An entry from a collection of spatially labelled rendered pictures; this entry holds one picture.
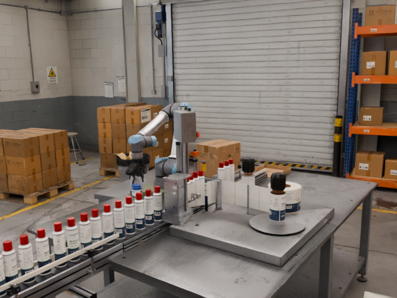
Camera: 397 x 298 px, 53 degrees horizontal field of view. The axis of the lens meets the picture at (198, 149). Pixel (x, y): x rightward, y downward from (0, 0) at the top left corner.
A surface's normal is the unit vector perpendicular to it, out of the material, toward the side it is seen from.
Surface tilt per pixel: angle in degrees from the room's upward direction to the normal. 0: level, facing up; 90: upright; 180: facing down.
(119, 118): 90
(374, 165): 90
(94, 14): 90
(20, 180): 88
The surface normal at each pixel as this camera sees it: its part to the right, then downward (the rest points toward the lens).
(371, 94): -0.44, 0.18
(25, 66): 0.89, 0.07
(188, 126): 0.33, 0.18
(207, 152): -0.71, 0.15
